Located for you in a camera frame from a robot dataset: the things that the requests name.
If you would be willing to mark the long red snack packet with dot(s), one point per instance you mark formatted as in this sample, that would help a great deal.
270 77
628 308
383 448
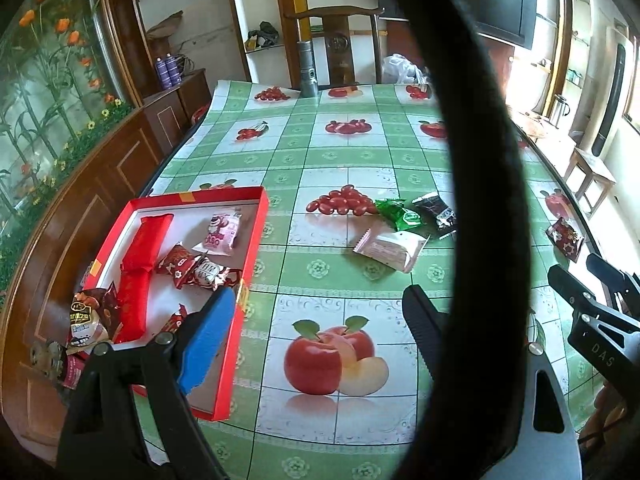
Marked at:
147 242
132 305

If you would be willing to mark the dark clutter on shelf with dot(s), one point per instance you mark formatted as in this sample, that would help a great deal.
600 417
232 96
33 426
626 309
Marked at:
262 35

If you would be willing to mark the wooden stool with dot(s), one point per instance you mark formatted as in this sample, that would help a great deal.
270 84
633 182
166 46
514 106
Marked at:
592 175

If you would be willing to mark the brown snack packet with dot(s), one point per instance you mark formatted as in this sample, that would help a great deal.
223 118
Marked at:
87 317

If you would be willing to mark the dark red snack packet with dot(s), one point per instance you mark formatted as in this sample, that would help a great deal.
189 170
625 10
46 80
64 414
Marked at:
175 265
565 238

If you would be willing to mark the red box with white inside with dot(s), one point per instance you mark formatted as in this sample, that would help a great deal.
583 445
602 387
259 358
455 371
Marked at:
161 300

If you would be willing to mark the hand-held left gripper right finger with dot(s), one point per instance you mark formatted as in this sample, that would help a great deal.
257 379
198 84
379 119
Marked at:
422 330

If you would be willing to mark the black television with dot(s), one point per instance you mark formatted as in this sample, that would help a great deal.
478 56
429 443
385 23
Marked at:
505 0

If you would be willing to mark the grey flashlight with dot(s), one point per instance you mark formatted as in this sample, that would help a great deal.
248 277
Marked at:
307 70

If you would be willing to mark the red bag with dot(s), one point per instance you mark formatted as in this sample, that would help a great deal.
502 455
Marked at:
200 111

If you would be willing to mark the metal kettle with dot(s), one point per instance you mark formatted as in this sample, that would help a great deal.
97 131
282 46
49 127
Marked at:
560 111

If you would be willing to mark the wooden chair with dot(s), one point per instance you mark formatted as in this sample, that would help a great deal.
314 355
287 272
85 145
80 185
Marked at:
340 35

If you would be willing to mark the person's right hand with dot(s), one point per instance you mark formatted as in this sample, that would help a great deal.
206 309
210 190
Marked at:
607 412

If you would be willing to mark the green snack packet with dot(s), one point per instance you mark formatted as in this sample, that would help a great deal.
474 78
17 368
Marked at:
400 213

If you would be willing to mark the white plastic bag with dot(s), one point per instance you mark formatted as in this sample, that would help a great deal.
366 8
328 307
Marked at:
402 70

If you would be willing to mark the black snack packet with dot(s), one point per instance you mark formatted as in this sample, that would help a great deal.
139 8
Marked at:
435 212

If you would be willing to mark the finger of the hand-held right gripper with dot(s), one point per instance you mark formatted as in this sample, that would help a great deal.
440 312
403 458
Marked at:
570 285
607 267

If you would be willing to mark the purple spray can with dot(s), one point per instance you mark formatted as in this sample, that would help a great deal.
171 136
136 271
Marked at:
161 73
173 70

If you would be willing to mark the brown wooden cabinet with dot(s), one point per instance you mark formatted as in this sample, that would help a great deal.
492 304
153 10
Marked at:
100 200

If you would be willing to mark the black curved bar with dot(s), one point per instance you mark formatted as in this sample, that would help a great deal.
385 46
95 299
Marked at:
610 100

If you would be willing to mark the green checked fruit tablecloth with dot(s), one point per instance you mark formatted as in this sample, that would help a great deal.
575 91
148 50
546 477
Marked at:
350 270

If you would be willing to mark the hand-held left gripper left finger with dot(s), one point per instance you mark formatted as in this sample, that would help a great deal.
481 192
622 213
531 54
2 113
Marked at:
210 340

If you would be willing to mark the pale pink snack packet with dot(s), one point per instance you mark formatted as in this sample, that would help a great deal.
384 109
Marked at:
392 248

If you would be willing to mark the red and white snack packet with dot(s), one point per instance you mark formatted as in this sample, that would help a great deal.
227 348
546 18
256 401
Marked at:
210 272

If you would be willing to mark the small red snack packet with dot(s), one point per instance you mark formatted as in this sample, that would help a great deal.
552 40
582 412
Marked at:
175 322
75 370

